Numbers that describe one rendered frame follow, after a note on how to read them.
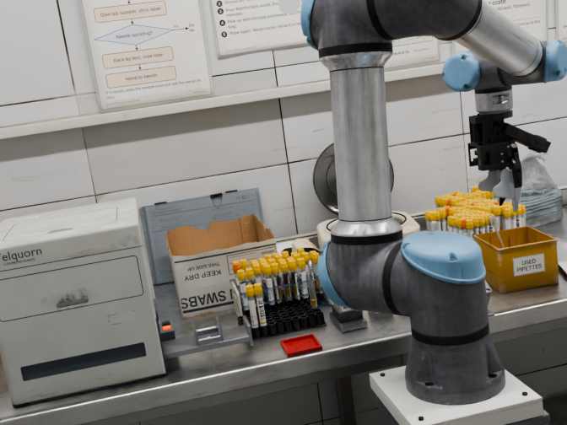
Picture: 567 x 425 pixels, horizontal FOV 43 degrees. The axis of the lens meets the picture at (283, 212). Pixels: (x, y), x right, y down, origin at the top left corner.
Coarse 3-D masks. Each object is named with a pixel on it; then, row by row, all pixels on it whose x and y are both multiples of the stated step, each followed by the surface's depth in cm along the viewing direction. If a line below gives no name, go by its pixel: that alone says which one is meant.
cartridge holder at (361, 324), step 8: (336, 312) 147; (344, 312) 145; (352, 312) 145; (360, 312) 146; (336, 320) 147; (344, 320) 145; (352, 320) 146; (360, 320) 145; (344, 328) 144; (352, 328) 144; (360, 328) 144
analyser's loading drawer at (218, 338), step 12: (192, 324) 140; (192, 336) 142; (204, 336) 141; (216, 336) 137; (228, 336) 139; (240, 336) 138; (168, 348) 137; (180, 348) 136; (192, 348) 136; (204, 348) 136
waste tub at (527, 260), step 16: (480, 240) 159; (496, 240) 164; (512, 240) 164; (528, 240) 164; (544, 240) 157; (496, 256) 152; (512, 256) 151; (528, 256) 151; (544, 256) 152; (496, 272) 153; (512, 272) 152; (528, 272) 152; (544, 272) 153; (496, 288) 154; (512, 288) 152; (528, 288) 153
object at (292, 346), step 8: (304, 336) 143; (312, 336) 143; (288, 344) 141; (296, 344) 141; (304, 344) 140; (312, 344) 140; (320, 344) 138; (288, 352) 136; (296, 352) 136; (304, 352) 136
